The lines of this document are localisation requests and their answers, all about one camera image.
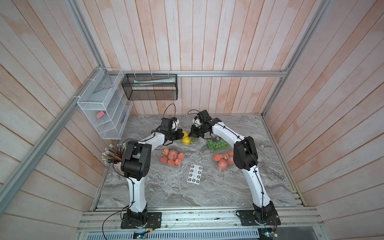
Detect clear box of grapes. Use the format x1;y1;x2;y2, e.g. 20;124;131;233
207;137;230;151

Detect clear box of red apples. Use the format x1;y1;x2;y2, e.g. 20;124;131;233
213;151;235;171

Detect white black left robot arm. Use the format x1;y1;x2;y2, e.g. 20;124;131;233
121;117;183;229

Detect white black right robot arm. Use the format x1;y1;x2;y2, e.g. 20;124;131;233
190;110;281;227

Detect clear box of small peaches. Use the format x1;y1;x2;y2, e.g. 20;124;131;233
160;149;186;166

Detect paper in black basket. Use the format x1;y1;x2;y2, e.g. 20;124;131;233
133;78;177;87

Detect colored pencils bundle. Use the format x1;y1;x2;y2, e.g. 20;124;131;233
102;144;126;164

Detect pink eraser block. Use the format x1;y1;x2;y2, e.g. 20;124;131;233
96;111;106;119

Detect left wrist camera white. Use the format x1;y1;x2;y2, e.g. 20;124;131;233
170;117;180;131

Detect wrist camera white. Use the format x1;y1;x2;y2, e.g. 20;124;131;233
193;116;204;128
170;117;180;131

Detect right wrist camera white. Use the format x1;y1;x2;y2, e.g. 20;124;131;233
193;116;204;128

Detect black wire mesh basket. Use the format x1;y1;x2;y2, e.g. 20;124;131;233
122;73;179;101

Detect white wire mesh shelf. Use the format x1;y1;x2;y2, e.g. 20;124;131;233
77;68;132;140

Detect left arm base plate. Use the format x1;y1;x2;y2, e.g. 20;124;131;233
121;211;162;230

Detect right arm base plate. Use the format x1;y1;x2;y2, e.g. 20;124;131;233
236;210;281;226

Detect aluminium front rail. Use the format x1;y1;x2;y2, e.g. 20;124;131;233
77;206;325;233

